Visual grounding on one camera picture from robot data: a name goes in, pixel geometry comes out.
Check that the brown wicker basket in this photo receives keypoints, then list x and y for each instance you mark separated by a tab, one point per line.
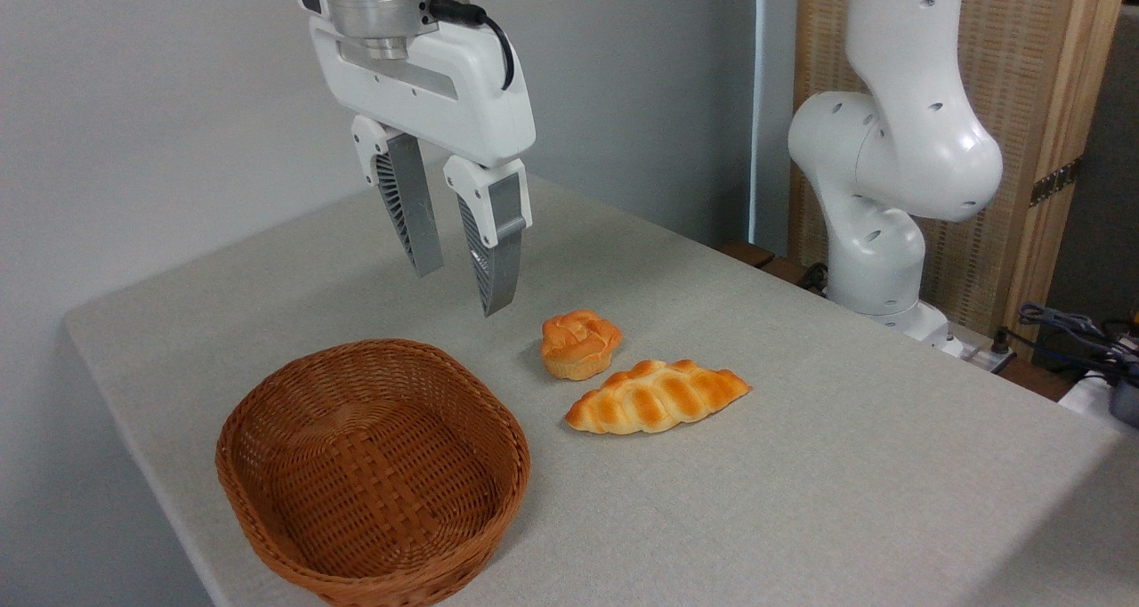
374	465

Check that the wooden woven screen panel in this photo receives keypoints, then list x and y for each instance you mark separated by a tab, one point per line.
1023	73

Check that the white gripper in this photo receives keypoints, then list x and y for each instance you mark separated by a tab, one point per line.
427	91

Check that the black metal hinge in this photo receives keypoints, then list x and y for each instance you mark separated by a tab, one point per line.
1056	181

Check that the white vertical wall pipe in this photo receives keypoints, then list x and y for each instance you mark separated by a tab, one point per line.
757	100

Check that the round knotted bread bun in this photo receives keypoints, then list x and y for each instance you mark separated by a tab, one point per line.
580	344

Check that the long braided bread loaf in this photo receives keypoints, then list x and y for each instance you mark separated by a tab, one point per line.
658	398

